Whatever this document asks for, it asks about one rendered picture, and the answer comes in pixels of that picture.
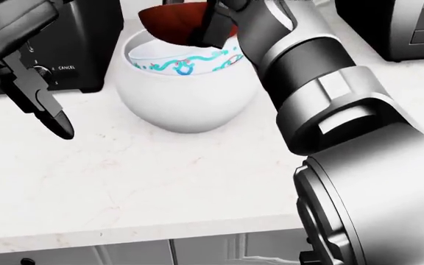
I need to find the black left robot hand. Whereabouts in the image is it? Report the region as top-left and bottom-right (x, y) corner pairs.
(0, 0), (76, 141)

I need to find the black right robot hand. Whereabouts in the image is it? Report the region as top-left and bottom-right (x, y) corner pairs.
(160, 0), (252, 49)

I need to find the red bowl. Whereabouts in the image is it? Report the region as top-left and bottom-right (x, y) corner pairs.
(138, 3), (239, 47)

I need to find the white bowl with teal pattern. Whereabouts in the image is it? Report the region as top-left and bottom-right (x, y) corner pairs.
(128, 44), (245, 77)

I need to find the black toaster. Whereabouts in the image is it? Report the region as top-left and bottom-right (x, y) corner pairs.
(0, 0), (125, 97)

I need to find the large white round bowl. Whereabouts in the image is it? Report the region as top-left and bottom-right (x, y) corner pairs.
(115, 29), (260, 135)

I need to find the silver black toaster oven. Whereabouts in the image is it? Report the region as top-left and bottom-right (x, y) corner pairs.
(334, 0), (424, 63)

